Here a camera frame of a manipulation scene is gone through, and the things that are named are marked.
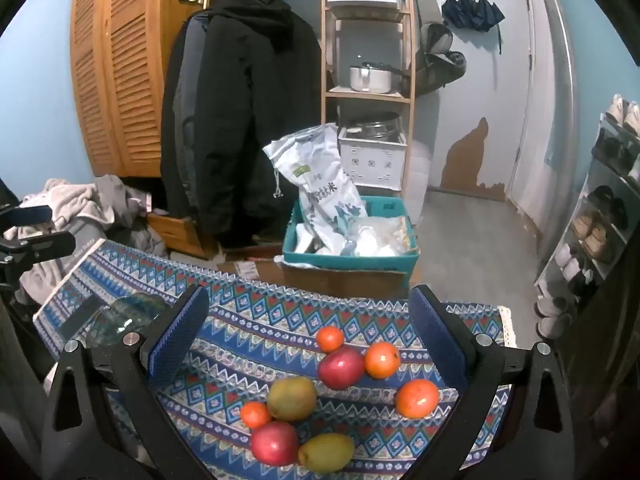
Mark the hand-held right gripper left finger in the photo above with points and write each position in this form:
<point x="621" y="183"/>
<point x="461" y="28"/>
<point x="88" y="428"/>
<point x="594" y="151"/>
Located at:
<point x="177" y="332"/>

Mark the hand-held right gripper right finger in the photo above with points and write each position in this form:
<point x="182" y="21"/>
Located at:
<point x="440" y="330"/>

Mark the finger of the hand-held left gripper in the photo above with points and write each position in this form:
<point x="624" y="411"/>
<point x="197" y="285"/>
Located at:
<point x="35" y="215"/>
<point x="42" y="249"/>

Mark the clear glass bowl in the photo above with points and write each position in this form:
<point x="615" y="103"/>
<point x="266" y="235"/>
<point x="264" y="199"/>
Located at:
<point x="117" y="320"/>

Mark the small orange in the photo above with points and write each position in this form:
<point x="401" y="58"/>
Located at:
<point x="255" y="414"/>
<point x="330" y="338"/>

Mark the green yellow mango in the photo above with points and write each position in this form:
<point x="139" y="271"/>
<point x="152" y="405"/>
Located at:
<point x="292" y="398"/>
<point x="326" y="452"/>

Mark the beige garment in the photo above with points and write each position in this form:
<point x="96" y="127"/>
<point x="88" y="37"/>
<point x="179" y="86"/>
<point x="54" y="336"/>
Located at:
<point x="70" y="202"/>

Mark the grey clothing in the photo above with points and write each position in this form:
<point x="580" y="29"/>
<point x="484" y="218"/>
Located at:
<point x="132" y="215"/>

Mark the wooden drawer box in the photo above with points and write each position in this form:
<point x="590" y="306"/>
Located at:
<point x="177" y="232"/>

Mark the blue patterned tablecloth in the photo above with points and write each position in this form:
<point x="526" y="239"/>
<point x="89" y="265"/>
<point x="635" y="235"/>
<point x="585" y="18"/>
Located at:
<point x="280" y="315"/>

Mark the dark red apple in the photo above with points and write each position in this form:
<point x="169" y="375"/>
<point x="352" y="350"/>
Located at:
<point x="341" y="366"/>

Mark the clear plastic bag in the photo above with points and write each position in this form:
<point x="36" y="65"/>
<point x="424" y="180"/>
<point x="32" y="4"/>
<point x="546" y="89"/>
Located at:
<point x="380" y="235"/>

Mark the teal plastic crate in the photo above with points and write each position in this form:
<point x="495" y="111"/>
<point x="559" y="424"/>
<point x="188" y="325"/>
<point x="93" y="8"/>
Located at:
<point x="350" y="260"/>

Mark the cardboard box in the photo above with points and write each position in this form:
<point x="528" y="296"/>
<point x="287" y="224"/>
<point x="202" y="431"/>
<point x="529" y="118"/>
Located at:
<point x="320" y="282"/>

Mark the wooden louvered wardrobe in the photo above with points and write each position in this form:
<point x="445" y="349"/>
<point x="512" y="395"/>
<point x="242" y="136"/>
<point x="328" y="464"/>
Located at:
<point x="120" y="70"/>

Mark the grey jacket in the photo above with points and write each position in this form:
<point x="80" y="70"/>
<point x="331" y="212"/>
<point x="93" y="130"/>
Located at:
<point x="187" y="125"/>

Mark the white plastic basket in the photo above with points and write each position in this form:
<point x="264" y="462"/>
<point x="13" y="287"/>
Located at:
<point x="372" y="160"/>

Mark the shoe rack with shoes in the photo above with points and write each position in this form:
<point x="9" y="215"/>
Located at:
<point x="597" y="230"/>

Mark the white rice bag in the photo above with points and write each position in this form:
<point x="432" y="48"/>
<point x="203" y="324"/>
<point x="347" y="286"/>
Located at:
<point x="320" y="180"/>

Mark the metal shoe rack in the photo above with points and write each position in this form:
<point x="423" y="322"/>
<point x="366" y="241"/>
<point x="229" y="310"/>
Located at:
<point x="600" y="195"/>

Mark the metal pot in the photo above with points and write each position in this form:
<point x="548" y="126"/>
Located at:
<point x="375" y="125"/>

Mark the black coat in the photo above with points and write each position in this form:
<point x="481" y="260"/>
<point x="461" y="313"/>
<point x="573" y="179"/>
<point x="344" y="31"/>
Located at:
<point x="250" y="110"/>

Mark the white cooking pot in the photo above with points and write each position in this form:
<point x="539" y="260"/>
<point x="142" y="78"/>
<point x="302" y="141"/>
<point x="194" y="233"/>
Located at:
<point x="370" y="79"/>

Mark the white door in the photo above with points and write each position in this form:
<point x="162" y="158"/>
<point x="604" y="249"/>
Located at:
<point x="542" y="85"/>

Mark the wooden shelf unit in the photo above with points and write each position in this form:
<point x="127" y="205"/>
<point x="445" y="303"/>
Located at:
<point x="407" y="60"/>

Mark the grey hanging bag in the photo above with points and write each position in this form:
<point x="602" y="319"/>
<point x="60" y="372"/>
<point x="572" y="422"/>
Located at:
<point x="440" y="55"/>

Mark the dark folded umbrella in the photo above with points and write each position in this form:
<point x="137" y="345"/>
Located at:
<point x="472" y="10"/>

